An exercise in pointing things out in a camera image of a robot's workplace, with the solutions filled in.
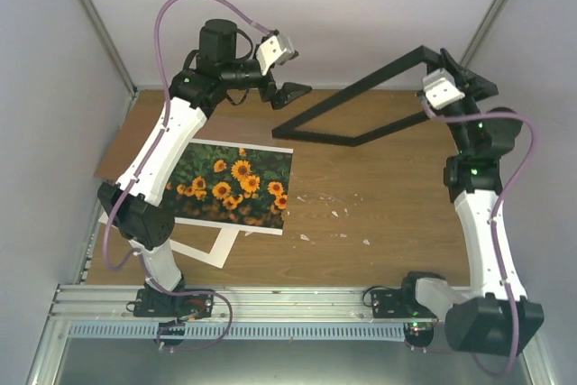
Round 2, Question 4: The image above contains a black picture frame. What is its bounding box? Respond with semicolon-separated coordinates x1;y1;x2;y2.
272;46;456;148

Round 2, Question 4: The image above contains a sunflower photo print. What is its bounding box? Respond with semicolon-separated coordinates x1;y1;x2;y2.
160;140;294;234

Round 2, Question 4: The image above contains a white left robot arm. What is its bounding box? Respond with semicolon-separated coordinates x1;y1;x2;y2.
97;19;312;316

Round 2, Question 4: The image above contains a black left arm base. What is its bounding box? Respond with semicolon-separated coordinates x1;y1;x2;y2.
125;284;215;321

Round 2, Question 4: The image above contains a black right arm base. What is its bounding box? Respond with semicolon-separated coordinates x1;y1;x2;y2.
362;286;437;321

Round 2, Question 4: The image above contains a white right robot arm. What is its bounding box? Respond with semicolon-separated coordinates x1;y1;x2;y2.
398;50;545;357

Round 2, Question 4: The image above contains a white photo mat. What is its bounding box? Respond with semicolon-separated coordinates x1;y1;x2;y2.
97;215;247;270

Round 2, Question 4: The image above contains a brown backing board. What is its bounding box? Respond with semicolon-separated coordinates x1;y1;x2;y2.
93;100;217;181

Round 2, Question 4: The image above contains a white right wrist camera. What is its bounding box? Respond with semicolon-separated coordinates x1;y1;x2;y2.
420;69;465;111

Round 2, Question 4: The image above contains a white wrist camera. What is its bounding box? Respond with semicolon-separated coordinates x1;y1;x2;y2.
255;31;299;76
420;69;465;111

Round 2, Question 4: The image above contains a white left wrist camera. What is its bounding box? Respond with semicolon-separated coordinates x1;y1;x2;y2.
255;31;299;76

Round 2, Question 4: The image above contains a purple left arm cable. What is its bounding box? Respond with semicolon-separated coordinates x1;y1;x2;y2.
103;0;276;271

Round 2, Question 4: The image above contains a grey slotted cable duct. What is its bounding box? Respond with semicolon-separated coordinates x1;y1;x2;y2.
69;321;405;342

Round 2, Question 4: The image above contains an aluminium enclosure frame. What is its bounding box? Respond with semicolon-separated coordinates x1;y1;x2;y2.
26;0;577;385

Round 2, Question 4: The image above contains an aluminium mounting rail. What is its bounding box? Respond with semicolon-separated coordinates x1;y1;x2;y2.
49;285;375;323

